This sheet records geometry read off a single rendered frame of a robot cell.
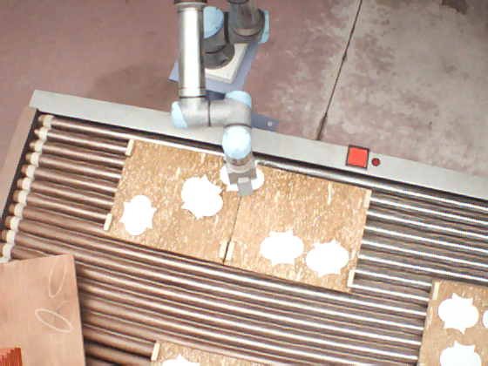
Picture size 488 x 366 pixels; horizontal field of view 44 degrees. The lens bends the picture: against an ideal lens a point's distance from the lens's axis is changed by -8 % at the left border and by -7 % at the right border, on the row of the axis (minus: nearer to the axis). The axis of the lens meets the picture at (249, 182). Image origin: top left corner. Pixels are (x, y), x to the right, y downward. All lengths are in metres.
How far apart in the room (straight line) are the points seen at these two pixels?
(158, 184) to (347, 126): 1.34
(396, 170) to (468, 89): 1.36
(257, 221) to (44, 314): 0.76
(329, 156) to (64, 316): 1.02
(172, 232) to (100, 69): 1.57
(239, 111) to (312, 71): 1.63
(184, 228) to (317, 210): 0.43
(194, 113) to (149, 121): 0.52
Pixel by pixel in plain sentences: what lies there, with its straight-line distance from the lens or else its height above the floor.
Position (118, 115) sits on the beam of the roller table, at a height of 0.91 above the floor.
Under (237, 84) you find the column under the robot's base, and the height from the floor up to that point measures 0.87.
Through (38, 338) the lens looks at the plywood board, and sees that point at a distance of 2.07.
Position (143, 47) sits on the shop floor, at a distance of 3.52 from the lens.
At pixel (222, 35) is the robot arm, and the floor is 1.11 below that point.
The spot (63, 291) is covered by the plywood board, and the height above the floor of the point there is 1.04.
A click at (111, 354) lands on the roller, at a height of 0.92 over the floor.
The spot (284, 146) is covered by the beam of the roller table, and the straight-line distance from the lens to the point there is 2.21.
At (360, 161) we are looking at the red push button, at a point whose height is 0.93.
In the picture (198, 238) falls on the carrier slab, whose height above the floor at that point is 0.94.
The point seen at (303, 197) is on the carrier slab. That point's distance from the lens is 2.13.
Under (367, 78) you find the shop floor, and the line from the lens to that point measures 3.39.
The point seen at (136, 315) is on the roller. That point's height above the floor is 0.92.
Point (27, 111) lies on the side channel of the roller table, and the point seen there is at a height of 0.95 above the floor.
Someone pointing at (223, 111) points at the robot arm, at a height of 1.36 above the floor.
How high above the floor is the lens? 2.97
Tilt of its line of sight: 72 degrees down
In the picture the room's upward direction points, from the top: 6 degrees counter-clockwise
